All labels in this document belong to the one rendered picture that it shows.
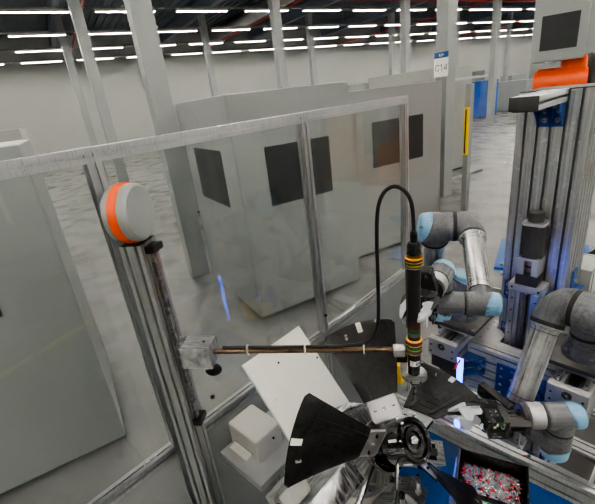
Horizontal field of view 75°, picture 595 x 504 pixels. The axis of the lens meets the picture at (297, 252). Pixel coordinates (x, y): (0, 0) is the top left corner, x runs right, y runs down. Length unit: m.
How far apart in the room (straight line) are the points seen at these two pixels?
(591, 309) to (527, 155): 0.74
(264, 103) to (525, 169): 2.39
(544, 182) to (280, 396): 1.33
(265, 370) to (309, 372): 0.16
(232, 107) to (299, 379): 2.64
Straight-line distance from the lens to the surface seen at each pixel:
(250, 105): 3.60
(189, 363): 1.23
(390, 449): 1.19
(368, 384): 1.23
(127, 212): 1.04
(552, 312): 1.41
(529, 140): 1.86
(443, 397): 1.38
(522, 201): 1.91
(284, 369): 1.32
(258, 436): 1.59
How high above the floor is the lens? 2.11
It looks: 22 degrees down
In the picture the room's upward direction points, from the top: 7 degrees counter-clockwise
